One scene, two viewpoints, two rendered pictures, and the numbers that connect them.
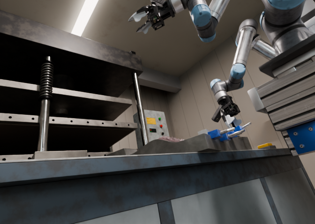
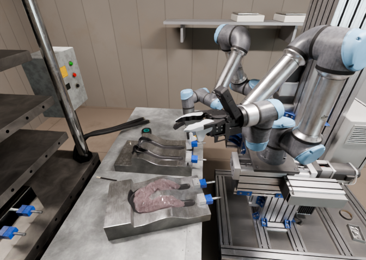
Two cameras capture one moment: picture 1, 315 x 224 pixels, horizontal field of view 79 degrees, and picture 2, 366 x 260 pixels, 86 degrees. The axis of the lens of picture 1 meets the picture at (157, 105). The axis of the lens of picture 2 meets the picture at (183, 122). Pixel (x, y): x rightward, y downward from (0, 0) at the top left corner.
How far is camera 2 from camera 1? 1.18 m
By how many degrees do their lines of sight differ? 70
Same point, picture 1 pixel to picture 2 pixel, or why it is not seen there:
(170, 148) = (182, 221)
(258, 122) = (153, 24)
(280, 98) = (249, 179)
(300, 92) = (260, 181)
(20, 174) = not seen: outside the picture
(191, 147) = (198, 220)
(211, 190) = not seen: hidden behind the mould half
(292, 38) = (279, 156)
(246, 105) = not seen: outside the picture
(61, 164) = not seen: outside the picture
